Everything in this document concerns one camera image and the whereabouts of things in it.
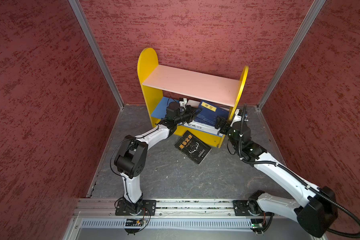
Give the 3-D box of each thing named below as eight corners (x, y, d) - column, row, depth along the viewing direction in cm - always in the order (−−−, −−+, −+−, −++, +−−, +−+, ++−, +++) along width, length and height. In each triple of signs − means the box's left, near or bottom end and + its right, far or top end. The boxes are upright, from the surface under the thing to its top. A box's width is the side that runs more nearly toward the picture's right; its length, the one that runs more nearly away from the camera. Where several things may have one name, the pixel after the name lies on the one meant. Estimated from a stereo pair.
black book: (172, 147, 98) (172, 145, 97) (187, 132, 106) (187, 130, 104) (197, 166, 90) (197, 164, 88) (211, 149, 98) (212, 147, 96)
